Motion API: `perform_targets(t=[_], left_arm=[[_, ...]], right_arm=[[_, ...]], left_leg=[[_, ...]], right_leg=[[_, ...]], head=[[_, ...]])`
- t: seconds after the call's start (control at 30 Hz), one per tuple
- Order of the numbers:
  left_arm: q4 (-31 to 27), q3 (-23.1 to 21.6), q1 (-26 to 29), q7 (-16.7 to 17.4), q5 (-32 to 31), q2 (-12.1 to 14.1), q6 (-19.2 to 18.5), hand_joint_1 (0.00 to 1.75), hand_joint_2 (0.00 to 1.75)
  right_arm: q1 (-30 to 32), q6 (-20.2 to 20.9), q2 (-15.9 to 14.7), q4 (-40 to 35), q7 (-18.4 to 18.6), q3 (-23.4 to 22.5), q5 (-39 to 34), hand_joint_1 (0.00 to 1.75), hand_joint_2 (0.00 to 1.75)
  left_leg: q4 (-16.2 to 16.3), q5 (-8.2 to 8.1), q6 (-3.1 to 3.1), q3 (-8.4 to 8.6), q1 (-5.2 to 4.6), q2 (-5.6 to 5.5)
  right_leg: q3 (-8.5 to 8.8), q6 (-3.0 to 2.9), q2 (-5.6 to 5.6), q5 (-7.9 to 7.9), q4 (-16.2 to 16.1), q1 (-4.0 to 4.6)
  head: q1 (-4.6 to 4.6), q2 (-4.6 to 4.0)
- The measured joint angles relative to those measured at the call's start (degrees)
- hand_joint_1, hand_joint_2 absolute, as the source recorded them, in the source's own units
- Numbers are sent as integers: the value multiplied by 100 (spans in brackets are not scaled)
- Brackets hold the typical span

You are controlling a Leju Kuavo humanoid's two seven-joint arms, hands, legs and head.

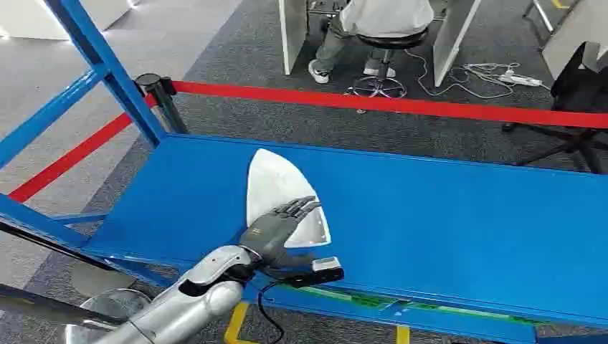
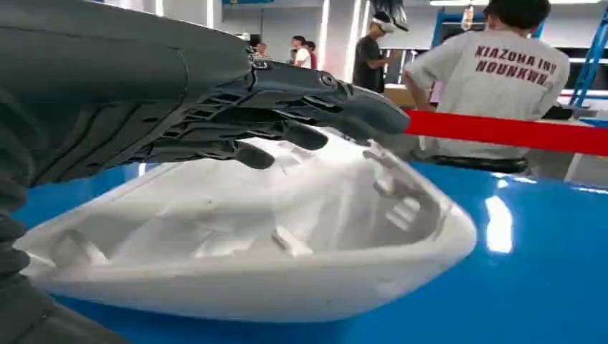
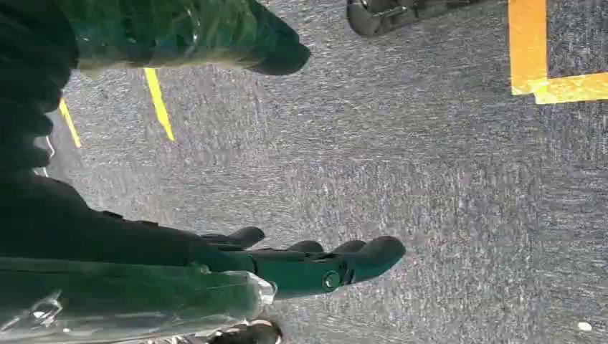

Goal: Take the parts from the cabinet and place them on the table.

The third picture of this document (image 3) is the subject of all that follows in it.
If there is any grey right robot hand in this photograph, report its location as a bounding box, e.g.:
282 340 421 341
0 0 407 344

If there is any black robot foot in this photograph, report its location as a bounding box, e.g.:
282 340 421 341
346 0 482 37
208 318 285 344

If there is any yellow floor tape corner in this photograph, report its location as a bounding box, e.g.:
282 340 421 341
508 0 608 105

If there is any yellow floor tape strip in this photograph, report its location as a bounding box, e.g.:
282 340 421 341
57 98 83 149
143 67 177 143

